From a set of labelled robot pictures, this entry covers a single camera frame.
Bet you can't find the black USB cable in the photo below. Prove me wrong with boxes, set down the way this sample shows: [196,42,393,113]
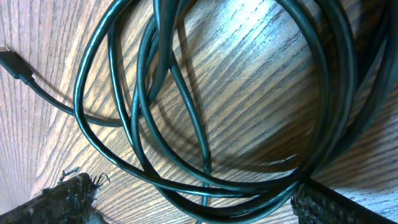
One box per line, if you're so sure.
[0,0,398,224]

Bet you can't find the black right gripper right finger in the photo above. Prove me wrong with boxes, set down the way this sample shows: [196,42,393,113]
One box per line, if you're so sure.
[290,179,395,224]

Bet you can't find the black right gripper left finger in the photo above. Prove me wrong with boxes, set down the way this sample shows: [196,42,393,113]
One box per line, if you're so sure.
[1,167,110,224]

